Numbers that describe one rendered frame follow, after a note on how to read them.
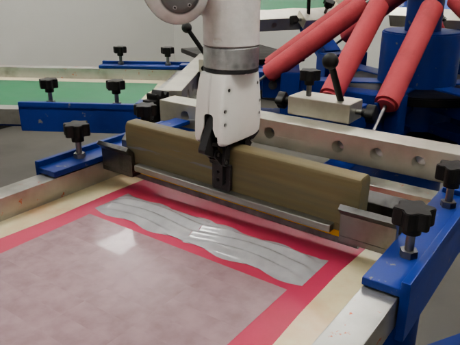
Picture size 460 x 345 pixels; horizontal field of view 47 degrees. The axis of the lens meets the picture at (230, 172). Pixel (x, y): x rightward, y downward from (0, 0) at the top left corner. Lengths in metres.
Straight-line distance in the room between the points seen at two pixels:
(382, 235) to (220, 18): 0.33
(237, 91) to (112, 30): 5.01
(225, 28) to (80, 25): 4.76
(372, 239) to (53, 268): 0.39
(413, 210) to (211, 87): 0.29
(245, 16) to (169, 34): 5.62
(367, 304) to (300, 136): 0.46
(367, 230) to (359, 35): 0.67
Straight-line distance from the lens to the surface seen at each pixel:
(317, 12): 1.87
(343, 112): 0.95
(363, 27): 1.26
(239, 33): 0.68
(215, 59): 0.69
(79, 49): 5.41
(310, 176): 0.67
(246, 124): 0.73
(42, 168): 0.89
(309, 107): 0.98
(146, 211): 0.78
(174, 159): 0.81
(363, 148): 0.89
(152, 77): 1.78
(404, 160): 0.87
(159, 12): 0.63
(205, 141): 0.70
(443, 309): 2.38
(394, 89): 1.11
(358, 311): 0.53
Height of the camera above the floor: 1.30
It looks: 21 degrees down
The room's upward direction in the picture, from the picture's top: straight up
